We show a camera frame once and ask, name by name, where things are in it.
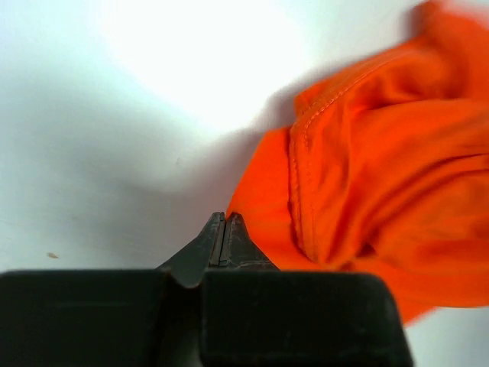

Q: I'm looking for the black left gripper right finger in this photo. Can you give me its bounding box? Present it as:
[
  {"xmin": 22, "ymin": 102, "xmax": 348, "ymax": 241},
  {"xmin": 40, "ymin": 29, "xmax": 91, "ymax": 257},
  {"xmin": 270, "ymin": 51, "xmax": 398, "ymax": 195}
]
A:
[{"xmin": 209, "ymin": 213, "xmax": 278, "ymax": 271}]

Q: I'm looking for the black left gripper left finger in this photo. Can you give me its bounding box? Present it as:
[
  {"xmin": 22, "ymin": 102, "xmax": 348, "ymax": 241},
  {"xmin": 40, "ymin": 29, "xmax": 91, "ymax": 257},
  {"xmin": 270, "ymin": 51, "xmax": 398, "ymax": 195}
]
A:
[{"xmin": 157, "ymin": 212, "xmax": 225, "ymax": 289}]

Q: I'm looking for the orange t shirt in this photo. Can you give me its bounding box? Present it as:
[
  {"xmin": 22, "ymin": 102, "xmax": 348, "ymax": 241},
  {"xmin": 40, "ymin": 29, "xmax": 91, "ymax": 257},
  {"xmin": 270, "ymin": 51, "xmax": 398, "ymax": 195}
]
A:
[{"xmin": 228, "ymin": 1, "xmax": 488, "ymax": 323}]

